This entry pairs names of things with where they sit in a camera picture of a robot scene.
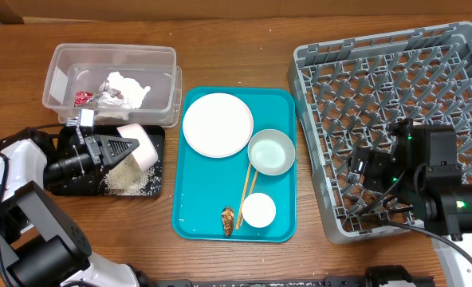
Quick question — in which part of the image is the black food waste tray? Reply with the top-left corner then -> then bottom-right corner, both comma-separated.
49,125 -> 165,197

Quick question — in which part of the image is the left wooden chopstick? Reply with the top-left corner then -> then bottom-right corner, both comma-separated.
235,162 -> 252,230

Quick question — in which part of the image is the grey green bowl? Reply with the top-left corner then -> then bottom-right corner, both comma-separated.
248,129 -> 296,176

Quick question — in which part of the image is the grey dish rack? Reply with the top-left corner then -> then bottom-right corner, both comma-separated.
287,22 -> 472,244

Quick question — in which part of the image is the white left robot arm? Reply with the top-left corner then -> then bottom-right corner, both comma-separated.
0,127 -> 155,286

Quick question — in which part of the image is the clear plastic bin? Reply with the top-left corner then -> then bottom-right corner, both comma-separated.
42,43 -> 182,128

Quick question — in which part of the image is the pink bowl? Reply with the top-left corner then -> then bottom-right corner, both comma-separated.
117,124 -> 158,171

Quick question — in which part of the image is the wooden chopstick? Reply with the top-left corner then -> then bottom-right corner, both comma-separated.
235,162 -> 252,230
238,170 -> 259,228

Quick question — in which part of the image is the pile of white rice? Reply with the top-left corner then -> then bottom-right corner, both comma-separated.
101,155 -> 161,196

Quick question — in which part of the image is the small white cup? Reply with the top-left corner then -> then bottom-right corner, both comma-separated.
242,193 -> 277,228

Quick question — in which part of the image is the right wooden chopstick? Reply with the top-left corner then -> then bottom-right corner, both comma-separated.
238,170 -> 259,228

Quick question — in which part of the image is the large pink plate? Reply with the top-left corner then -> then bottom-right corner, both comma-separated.
183,92 -> 254,159

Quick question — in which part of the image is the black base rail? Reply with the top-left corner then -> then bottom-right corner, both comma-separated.
154,265 -> 436,287

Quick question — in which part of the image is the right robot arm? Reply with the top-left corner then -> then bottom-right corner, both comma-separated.
347,119 -> 472,286

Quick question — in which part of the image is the silver red foil wrapper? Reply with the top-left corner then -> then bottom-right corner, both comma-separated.
74,81 -> 121,107

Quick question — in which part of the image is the white napkin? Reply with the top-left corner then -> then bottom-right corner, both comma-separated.
93,72 -> 151,120

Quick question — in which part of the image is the brown food scrap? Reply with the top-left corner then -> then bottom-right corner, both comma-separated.
221,206 -> 234,238

